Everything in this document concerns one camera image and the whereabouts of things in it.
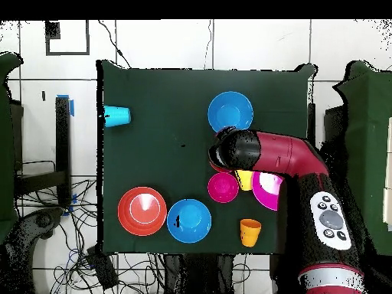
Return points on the black power adapter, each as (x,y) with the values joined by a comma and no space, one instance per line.
(102,269)

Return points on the small crimson bowl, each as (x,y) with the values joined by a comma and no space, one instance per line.
(223,187)

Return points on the black stand frame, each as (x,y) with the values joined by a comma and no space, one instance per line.
(62,153)

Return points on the light blue cup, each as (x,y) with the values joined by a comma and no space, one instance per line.
(118,116)

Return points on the large pink bowl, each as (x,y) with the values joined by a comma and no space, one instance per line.
(266,190)

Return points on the dark green table cloth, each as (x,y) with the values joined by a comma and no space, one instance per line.
(153,153)

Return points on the large orange bowl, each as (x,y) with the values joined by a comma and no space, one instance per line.
(142,211)

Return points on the black pedestal leg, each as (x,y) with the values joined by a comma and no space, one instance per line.
(39,222)

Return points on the blue tape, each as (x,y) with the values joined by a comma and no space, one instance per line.
(72,107)

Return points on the orange cup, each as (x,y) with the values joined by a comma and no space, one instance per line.
(250,234)

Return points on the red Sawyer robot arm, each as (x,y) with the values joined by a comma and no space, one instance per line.
(281,153)

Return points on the black stand post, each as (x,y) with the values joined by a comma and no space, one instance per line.
(311,122)

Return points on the green cloth covered table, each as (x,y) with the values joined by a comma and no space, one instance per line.
(367,122)
(6,137)

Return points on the blue bowl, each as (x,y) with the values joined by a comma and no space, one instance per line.
(230,110)
(189,221)

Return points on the black cabinet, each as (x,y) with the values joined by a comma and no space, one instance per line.
(335,134)

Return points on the yellow cup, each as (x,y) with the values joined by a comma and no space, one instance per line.
(245,180)

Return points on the white panel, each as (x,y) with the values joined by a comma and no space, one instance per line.
(389,208)

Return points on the black square frame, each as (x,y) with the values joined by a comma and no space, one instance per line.
(67,53)

